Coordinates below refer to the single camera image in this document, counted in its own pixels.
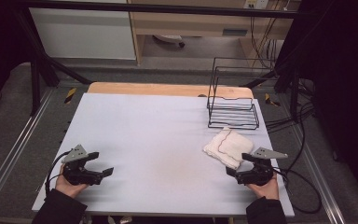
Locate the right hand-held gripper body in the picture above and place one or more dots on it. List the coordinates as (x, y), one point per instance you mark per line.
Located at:
(259, 175)

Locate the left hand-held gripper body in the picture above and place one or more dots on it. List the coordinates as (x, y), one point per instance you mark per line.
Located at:
(76, 174)

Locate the white towel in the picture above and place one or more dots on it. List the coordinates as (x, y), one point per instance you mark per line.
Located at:
(230, 144)

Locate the person's left hand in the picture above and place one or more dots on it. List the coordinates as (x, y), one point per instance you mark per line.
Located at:
(66, 188)

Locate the person's right hand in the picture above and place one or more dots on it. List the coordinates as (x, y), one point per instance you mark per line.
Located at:
(267, 191)

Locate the yellow black tape strip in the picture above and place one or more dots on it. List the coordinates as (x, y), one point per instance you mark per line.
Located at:
(270, 100)
(70, 95)

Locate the white cabinet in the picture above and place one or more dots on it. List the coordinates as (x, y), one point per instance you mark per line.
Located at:
(80, 34)

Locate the office chair base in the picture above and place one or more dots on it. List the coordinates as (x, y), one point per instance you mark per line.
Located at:
(169, 38)

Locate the light wooden desk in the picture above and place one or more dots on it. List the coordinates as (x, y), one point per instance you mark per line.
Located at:
(199, 23)

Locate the aluminium rail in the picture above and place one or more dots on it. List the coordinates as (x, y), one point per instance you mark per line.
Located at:
(318, 177)
(15, 149)

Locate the black metal frame strut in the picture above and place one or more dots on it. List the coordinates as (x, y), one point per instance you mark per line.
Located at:
(35, 84)
(294, 93)

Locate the white wall socket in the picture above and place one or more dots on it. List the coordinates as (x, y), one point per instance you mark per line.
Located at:
(256, 3)

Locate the black metal frame crossbar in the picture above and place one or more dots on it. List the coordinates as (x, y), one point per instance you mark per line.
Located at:
(167, 8)

